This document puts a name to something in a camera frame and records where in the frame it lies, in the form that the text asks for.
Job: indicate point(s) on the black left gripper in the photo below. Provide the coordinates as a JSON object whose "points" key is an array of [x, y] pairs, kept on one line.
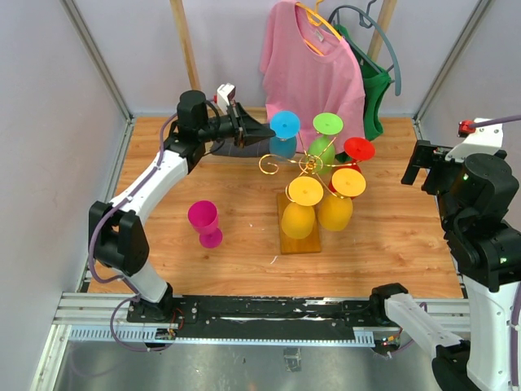
{"points": [[247, 129]]}

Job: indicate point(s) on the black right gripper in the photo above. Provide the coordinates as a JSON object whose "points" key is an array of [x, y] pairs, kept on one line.
{"points": [[425, 155]]}

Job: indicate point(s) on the blue wine glass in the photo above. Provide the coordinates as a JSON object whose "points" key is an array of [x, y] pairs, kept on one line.
{"points": [[286, 126]]}

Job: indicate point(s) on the magenta wine glass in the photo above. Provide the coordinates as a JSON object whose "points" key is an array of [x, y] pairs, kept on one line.
{"points": [[203, 216]]}

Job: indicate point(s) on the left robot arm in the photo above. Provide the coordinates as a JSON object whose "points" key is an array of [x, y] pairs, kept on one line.
{"points": [[117, 238]]}

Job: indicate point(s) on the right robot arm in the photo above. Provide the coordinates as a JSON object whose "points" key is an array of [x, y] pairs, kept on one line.
{"points": [[473, 196]]}

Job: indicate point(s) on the red wine glass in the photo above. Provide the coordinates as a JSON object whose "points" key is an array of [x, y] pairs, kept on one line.
{"points": [[358, 155]]}

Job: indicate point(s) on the green wine glass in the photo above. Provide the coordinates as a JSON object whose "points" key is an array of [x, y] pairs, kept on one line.
{"points": [[328, 126]]}

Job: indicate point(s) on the yellow wine glass front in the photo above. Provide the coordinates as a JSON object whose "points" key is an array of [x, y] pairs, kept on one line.
{"points": [[303, 203]]}

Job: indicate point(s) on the yellow wine glass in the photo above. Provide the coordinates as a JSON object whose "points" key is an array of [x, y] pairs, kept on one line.
{"points": [[336, 209], [303, 203]]}

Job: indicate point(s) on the yellow wine glass rear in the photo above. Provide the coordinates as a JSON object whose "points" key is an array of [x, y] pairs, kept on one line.
{"points": [[336, 209]]}

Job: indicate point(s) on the wooden rack base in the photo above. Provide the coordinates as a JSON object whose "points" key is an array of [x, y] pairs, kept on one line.
{"points": [[289, 246]]}

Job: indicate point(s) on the folded dark grey cloth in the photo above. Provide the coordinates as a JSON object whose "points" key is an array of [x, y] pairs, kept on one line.
{"points": [[228, 149]]}

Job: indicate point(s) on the pink t-shirt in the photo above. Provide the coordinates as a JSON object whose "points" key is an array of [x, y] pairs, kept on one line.
{"points": [[296, 79]]}

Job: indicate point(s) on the green tank top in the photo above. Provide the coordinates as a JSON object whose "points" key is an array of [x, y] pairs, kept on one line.
{"points": [[376, 81]]}

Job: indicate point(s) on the orange clothes hanger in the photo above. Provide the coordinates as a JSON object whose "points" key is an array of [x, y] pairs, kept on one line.
{"points": [[319, 23]]}

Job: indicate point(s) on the grey clothes hanger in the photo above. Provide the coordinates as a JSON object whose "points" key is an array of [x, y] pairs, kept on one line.
{"points": [[379, 38]]}

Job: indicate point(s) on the gold wire glass rack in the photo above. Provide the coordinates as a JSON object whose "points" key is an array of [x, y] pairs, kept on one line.
{"points": [[307, 165]]}

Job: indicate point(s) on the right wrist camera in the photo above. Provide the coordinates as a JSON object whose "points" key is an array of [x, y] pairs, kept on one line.
{"points": [[478, 136]]}

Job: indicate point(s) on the wooden clothes rack frame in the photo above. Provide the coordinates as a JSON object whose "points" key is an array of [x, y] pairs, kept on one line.
{"points": [[180, 20]]}

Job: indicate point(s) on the aluminium frame rail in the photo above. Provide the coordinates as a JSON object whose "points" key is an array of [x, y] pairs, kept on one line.
{"points": [[78, 22]]}

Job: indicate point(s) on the white slotted cable duct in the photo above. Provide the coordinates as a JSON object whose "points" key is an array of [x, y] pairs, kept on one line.
{"points": [[156, 335]]}

